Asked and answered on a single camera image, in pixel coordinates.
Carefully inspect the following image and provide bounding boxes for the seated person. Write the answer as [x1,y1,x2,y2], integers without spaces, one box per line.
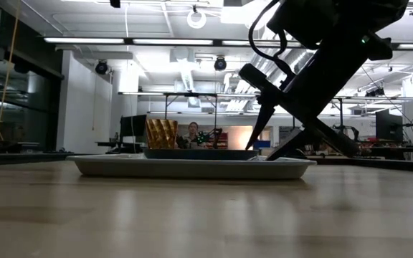
[180,121,208,150]

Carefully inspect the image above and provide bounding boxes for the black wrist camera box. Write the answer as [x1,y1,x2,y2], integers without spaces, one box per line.
[266,0,336,50]

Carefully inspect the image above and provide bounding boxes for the black computer monitor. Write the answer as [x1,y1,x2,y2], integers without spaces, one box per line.
[119,114,148,145]
[375,109,404,143]

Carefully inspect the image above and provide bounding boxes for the ceiling light strip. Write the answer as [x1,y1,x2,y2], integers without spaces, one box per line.
[43,37,125,45]
[132,38,214,46]

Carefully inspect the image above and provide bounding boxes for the white ring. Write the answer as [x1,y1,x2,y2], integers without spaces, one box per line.
[186,9,207,30]

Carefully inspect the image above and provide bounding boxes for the black cable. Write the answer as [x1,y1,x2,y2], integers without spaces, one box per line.
[247,0,297,78]

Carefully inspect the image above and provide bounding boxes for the black rig frame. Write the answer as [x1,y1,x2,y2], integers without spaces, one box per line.
[162,91,219,130]

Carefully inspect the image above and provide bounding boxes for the amber ribbed cup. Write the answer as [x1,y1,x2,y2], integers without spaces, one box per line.
[145,118,179,150]

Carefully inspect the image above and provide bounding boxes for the grey tray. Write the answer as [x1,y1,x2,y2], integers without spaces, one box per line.
[66,153,318,181]

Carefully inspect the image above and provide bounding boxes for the blue plate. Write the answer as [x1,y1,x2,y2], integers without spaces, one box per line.
[143,148,260,161]

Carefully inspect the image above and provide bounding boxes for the black round ceiling fixture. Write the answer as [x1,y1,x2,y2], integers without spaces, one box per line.
[213,56,228,72]
[95,59,109,76]

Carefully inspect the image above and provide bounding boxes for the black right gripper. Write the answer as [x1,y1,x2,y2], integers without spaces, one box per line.
[238,32,361,161]

